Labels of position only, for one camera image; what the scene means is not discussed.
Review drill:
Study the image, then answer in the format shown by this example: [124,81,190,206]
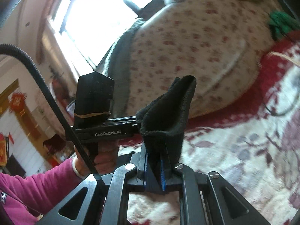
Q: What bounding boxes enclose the red white floral blanket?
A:
[112,31,300,225]

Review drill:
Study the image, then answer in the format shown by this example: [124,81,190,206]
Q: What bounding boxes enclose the floral beige quilt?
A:
[126,0,280,117]

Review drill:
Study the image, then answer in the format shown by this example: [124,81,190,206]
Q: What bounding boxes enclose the left hand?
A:
[72,140,119,177]

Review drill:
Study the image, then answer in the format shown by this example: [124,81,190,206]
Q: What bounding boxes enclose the grey fleece garment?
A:
[102,18,146,118]

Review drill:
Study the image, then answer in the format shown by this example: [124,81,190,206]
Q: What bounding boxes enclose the pink sleeve forearm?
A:
[1,158,82,224]

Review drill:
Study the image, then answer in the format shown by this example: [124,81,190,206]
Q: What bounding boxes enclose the black corrugated hose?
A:
[0,43,105,188]

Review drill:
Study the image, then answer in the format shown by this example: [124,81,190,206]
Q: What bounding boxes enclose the black pants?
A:
[135,75,197,195]

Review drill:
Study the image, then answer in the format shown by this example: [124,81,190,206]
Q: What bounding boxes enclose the black thin cable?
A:
[263,81,300,117]

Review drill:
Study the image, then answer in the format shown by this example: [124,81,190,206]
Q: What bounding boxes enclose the green cloth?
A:
[268,11,299,41]

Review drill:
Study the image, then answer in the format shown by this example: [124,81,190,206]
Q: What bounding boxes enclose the window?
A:
[51,0,153,69]

